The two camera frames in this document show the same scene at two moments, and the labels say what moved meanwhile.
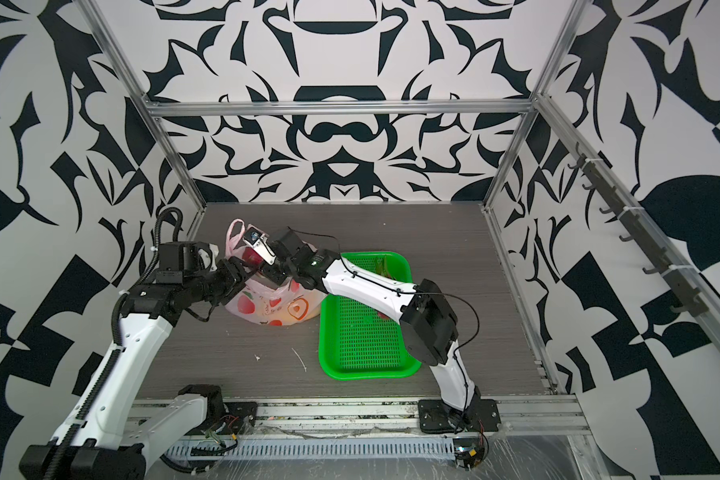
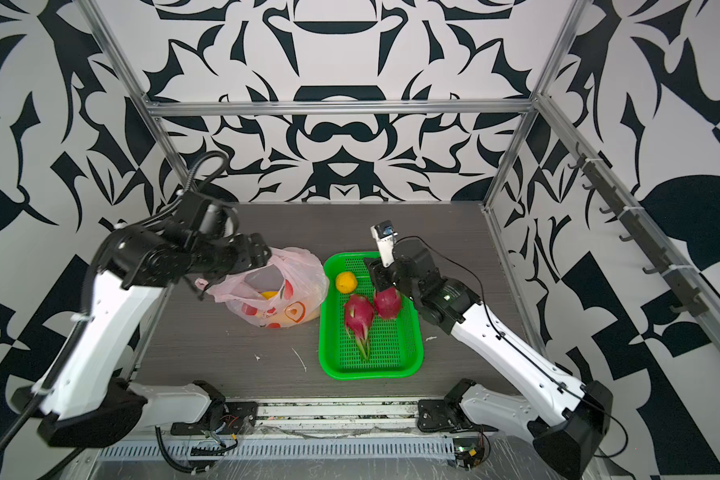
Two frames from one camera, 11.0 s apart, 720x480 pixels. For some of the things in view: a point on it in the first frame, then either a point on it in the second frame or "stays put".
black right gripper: (271, 273) to (380, 273)
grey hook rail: (690, 300) stays put
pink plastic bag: (266, 304) stays put
